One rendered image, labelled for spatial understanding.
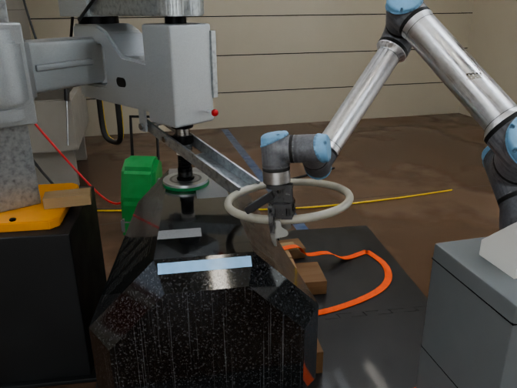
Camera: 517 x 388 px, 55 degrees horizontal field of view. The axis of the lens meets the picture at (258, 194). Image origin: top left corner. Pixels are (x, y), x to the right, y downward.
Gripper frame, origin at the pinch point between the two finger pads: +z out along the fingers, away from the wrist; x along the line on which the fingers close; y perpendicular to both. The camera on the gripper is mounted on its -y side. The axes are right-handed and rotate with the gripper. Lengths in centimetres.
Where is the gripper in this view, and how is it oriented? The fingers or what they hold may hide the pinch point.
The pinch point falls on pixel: (275, 239)
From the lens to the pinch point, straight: 170.0
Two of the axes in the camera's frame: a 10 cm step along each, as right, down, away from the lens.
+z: 0.8, 9.6, 2.8
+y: 9.7, 0.0, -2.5
